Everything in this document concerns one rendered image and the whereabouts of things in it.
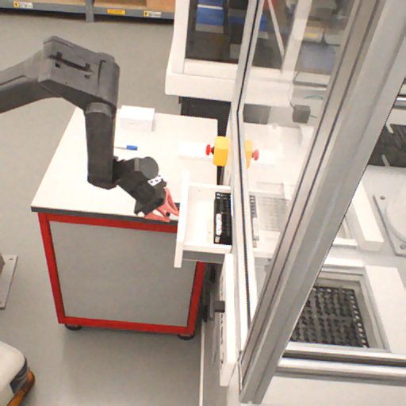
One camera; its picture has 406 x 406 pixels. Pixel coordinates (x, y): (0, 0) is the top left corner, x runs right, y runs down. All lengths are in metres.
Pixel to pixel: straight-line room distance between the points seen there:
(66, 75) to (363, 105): 0.44
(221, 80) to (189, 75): 0.13
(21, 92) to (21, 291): 1.56
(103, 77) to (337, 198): 0.42
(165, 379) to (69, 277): 0.58
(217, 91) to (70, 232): 0.85
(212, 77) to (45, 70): 1.27
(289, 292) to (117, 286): 1.18
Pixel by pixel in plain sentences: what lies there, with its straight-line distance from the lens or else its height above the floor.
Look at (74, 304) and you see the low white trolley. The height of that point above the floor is 0.23.
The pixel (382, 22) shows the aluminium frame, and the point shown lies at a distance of 0.41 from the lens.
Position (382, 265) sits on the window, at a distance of 0.63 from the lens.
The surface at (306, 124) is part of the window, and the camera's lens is 0.64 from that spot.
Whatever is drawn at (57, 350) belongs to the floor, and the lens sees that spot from 2.04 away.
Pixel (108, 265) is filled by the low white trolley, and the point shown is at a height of 0.49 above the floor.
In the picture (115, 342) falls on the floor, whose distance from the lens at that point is 2.03.
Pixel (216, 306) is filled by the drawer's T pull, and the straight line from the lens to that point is 1.03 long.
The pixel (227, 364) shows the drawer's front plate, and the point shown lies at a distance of 0.96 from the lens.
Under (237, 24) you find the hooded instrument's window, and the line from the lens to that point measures 1.85.
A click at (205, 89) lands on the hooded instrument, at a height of 0.85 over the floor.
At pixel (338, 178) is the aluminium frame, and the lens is 0.48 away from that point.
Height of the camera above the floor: 1.75
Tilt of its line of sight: 42 degrees down
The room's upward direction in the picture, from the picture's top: 8 degrees clockwise
